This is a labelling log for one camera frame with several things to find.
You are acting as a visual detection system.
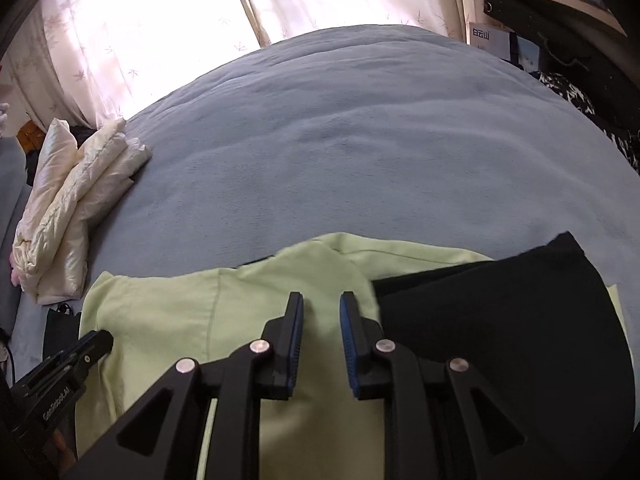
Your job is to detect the green and black hooded jacket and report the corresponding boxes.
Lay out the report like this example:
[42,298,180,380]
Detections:
[70,233,639,479]

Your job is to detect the black clothing heap by window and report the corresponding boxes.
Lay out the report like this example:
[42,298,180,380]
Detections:
[25,126,96,185]

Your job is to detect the person's left hand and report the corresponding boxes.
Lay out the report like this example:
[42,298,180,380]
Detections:
[49,429,77,476]

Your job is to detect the pink white cat plush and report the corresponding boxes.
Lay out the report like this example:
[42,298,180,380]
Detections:
[9,254,20,287]

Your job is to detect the folded cream puffer jacket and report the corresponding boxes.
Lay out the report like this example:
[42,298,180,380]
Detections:
[10,118,151,306]

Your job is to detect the blue fleece bed blanket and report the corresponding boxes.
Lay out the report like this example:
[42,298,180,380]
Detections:
[8,23,640,386]

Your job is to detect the black white patterned garment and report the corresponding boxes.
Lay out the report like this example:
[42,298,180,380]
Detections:
[532,72,639,174]

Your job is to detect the white cardboard box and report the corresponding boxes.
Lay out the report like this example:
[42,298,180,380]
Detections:
[468,23,511,60]

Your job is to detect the white floral curtains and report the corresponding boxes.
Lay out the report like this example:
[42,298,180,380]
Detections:
[1,0,466,136]

